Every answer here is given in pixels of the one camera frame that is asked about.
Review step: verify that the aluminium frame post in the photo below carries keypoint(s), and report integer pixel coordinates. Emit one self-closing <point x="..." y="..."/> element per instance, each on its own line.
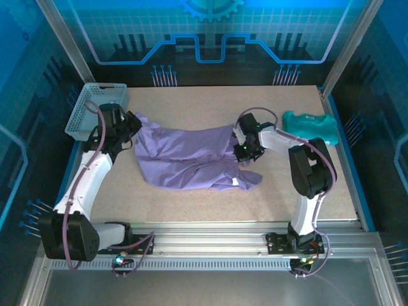
<point x="355" y="38"/>
<point x="65" y="38"/>

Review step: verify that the purple t-shirt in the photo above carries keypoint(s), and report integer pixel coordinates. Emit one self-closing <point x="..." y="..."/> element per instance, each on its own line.
<point x="191" y="150"/>

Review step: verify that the blue table edge strip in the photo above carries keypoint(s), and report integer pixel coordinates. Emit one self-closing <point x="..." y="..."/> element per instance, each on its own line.
<point x="68" y="175"/>
<point x="350" y="159"/>

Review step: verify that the folded teal t-shirt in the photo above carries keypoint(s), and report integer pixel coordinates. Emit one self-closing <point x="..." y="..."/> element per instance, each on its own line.
<point x="309" y="127"/>

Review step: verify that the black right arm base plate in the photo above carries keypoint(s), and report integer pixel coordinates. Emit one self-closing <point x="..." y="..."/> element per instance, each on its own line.
<point x="274" y="245"/>

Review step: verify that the pale blue perforated plastic basket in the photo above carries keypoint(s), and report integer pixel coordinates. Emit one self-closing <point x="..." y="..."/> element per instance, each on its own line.
<point x="95" y="94"/>

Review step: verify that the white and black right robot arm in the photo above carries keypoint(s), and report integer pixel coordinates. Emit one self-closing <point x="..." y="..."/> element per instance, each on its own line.
<point x="310" y="169"/>

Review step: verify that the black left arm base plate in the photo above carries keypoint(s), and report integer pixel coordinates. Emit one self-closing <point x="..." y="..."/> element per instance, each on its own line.
<point x="145" y="248"/>

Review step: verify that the small LED circuit board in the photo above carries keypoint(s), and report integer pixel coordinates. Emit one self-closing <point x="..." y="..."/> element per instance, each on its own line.
<point x="120" y="260"/>
<point x="303" y="260"/>

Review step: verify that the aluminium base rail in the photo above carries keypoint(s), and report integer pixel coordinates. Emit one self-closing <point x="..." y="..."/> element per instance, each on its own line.
<point x="207" y="239"/>

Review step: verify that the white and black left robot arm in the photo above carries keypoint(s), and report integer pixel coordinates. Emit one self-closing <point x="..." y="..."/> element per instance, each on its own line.
<point x="89" y="178"/>

